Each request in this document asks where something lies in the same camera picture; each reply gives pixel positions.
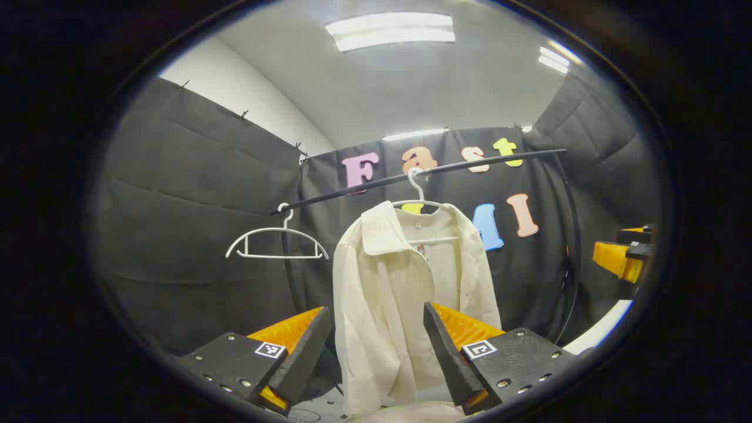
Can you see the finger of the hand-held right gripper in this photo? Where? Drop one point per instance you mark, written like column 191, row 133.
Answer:
column 614, row 258
column 637, row 235

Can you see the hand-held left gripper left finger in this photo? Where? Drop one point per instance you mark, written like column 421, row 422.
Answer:
column 302, row 358

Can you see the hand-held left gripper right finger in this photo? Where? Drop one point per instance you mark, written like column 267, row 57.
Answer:
column 449, row 358

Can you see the cream collared shirt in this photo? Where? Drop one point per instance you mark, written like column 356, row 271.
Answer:
column 382, row 305

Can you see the white plastic clothes hanger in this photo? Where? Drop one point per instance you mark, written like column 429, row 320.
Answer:
column 435, row 240
column 276, row 230

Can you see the black clothes rack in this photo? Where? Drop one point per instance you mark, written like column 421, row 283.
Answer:
column 376, row 184

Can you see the white panel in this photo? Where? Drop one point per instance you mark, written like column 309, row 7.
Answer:
column 602, row 329

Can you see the small ceiling light panel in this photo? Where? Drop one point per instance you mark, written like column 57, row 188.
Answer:
column 555, row 60

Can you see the black backdrop cloth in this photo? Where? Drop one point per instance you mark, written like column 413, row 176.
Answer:
column 194, row 194

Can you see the narrow ceiling light strip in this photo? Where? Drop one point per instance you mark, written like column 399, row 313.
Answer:
column 414, row 134

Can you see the large ceiling light panel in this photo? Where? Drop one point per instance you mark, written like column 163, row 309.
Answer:
column 390, row 30

